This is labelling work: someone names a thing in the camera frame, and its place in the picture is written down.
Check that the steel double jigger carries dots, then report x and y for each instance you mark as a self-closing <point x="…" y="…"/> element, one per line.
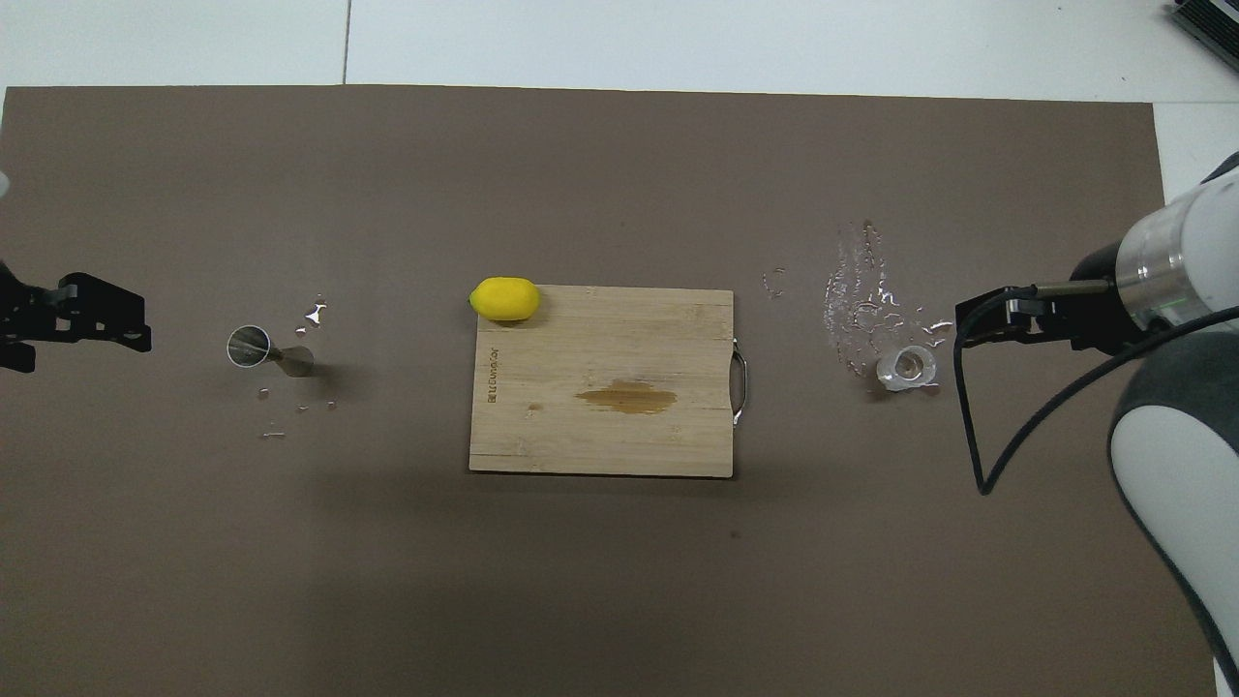
<point x="250" y="347"/>

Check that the brown table mat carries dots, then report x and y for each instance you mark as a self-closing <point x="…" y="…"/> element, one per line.
<point x="581" y="174"/>

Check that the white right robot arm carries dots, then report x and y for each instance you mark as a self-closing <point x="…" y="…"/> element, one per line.
<point x="1181" y="465"/>

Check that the yellow lemon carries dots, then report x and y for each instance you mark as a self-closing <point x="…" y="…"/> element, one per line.
<point x="504" y="299"/>

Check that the grey ribbed device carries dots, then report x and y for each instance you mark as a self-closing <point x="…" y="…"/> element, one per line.
<point x="1210" y="24"/>

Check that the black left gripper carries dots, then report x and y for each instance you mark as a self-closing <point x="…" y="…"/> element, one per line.
<point x="29" y="310"/>

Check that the small clear glass cup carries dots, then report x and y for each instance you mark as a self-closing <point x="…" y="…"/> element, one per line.
<point x="908" y="369"/>

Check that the wooden cutting board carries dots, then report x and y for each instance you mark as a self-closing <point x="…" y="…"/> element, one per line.
<point x="600" y="436"/>

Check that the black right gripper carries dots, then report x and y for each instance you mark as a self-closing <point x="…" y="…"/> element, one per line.
<point x="1099" y="310"/>

